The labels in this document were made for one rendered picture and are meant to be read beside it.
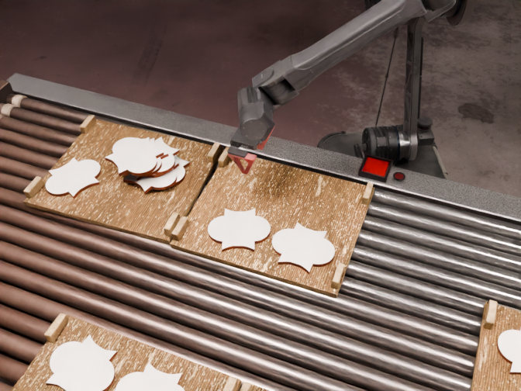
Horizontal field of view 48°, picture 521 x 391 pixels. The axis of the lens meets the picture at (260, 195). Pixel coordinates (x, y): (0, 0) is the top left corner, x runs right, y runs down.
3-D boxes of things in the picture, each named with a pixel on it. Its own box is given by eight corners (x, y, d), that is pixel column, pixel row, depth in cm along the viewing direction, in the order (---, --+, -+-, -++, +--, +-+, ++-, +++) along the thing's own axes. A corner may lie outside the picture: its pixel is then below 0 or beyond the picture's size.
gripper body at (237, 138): (272, 126, 143) (271, 102, 137) (256, 152, 136) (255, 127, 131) (247, 120, 144) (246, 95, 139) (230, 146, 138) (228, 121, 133)
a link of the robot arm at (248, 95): (261, 81, 133) (236, 83, 133) (263, 100, 128) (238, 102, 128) (261, 106, 138) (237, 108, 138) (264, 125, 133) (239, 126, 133)
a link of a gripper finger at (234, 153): (265, 164, 145) (264, 135, 139) (254, 183, 141) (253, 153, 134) (240, 157, 147) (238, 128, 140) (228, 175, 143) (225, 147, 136)
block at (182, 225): (183, 222, 143) (181, 215, 141) (190, 224, 143) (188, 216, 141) (171, 240, 139) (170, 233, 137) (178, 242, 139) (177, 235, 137)
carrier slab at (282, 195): (228, 154, 162) (228, 150, 161) (374, 191, 151) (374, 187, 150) (170, 247, 140) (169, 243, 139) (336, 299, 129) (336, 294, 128)
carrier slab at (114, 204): (94, 122, 173) (93, 118, 172) (223, 151, 163) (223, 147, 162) (25, 205, 150) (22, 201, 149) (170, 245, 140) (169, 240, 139)
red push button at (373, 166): (367, 160, 160) (367, 156, 159) (388, 165, 159) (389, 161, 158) (361, 174, 157) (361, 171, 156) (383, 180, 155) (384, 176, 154)
